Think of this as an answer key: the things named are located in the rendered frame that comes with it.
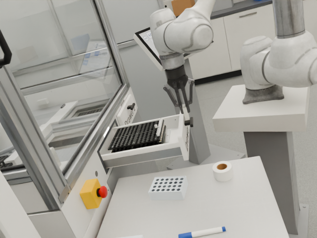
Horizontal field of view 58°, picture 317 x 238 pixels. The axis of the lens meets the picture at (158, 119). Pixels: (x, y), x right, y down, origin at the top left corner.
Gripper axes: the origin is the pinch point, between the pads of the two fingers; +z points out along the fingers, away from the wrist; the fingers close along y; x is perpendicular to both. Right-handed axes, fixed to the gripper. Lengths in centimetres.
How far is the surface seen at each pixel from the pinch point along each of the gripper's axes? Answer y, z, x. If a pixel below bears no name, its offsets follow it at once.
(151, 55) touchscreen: 22, -10, -75
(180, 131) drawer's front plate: 2.0, 0.8, 14.2
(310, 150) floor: -74, 94, -91
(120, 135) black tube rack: 30.1, 3.8, 1.7
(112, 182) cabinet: 35.0, 17.8, 15.4
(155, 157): 13.6, 8.7, 16.0
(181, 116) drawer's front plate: 1.9, 0.8, 1.3
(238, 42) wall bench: -54, 46, -290
